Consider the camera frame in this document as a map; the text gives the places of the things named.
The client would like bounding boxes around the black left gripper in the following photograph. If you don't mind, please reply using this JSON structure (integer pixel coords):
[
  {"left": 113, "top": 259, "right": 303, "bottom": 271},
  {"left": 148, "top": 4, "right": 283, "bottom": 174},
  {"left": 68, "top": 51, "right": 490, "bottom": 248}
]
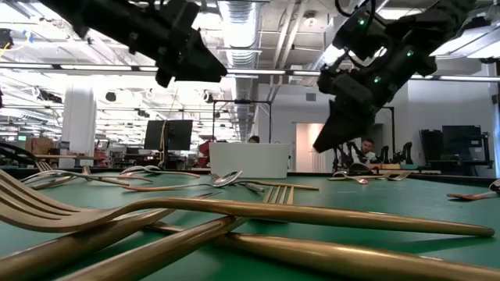
[{"left": 128, "top": 0, "right": 229, "bottom": 89}]

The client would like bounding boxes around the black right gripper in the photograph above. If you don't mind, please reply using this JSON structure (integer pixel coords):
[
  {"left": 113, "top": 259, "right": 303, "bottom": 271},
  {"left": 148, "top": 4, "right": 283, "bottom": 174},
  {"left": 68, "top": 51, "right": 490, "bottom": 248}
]
[{"left": 312, "top": 58, "right": 394, "bottom": 155}]

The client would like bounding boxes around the silver spoon red handle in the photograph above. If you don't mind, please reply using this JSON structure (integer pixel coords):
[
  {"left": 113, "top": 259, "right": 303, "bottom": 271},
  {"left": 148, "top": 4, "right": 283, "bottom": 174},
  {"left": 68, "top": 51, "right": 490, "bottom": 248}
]
[
  {"left": 19, "top": 169, "right": 154, "bottom": 185},
  {"left": 120, "top": 165, "right": 202, "bottom": 180},
  {"left": 120, "top": 165, "right": 162, "bottom": 177},
  {"left": 122, "top": 169, "right": 244, "bottom": 193},
  {"left": 446, "top": 178, "right": 500, "bottom": 202},
  {"left": 331, "top": 170, "right": 370, "bottom": 186}
]

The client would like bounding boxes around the white door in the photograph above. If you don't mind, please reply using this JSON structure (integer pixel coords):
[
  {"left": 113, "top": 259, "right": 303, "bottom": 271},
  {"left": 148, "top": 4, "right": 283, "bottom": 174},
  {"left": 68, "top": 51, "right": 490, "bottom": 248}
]
[{"left": 295, "top": 122, "right": 327, "bottom": 174}]

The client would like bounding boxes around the black monitor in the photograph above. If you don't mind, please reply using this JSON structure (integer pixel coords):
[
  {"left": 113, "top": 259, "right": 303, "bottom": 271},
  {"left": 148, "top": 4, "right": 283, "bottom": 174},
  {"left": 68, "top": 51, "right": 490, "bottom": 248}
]
[{"left": 143, "top": 119, "right": 195, "bottom": 171}]

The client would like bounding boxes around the green table mat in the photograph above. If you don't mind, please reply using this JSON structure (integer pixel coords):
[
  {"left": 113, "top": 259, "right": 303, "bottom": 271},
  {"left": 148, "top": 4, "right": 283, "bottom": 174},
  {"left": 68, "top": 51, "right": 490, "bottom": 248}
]
[{"left": 0, "top": 171, "right": 500, "bottom": 281}]

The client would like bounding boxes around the long LED light bar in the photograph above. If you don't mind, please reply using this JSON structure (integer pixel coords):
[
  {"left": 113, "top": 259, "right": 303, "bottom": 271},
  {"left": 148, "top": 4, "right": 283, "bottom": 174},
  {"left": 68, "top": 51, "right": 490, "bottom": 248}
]
[{"left": 0, "top": 62, "right": 500, "bottom": 84}]

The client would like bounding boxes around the white plastic bin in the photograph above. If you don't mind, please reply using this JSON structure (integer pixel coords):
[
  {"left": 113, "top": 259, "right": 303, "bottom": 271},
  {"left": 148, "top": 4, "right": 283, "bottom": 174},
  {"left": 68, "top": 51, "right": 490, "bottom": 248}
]
[{"left": 209, "top": 142, "right": 291, "bottom": 180}]

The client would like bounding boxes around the round ceiling sensor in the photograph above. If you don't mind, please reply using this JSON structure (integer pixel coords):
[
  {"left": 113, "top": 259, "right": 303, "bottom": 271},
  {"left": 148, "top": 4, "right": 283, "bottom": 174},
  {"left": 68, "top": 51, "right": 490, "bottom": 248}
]
[{"left": 302, "top": 10, "right": 319, "bottom": 27}]

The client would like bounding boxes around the white column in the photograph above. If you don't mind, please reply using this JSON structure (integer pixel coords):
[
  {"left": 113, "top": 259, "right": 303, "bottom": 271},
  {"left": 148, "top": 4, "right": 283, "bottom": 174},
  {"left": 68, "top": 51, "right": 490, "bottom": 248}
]
[{"left": 58, "top": 84, "right": 99, "bottom": 169}]

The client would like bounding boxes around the black equipment rack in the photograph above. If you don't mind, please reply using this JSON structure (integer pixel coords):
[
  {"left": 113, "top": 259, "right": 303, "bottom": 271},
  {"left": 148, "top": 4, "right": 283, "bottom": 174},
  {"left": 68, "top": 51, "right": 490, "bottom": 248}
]
[{"left": 419, "top": 124, "right": 494, "bottom": 169}]

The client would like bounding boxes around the cardboard box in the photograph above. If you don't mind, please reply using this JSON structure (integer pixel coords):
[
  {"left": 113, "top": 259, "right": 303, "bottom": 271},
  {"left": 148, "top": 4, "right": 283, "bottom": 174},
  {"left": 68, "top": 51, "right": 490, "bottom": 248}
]
[{"left": 24, "top": 136, "right": 55, "bottom": 156}]

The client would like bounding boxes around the black station frame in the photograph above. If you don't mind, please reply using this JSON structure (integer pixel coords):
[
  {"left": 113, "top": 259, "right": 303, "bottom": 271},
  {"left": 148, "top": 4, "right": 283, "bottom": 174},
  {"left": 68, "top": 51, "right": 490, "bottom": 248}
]
[
  {"left": 380, "top": 105, "right": 396, "bottom": 165},
  {"left": 211, "top": 99, "right": 273, "bottom": 144}
]

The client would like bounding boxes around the black ceiling camera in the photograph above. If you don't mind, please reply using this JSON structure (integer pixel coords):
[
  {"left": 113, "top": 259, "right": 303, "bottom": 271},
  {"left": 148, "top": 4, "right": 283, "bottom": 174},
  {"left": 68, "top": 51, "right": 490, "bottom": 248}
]
[{"left": 0, "top": 27, "right": 15, "bottom": 50}]

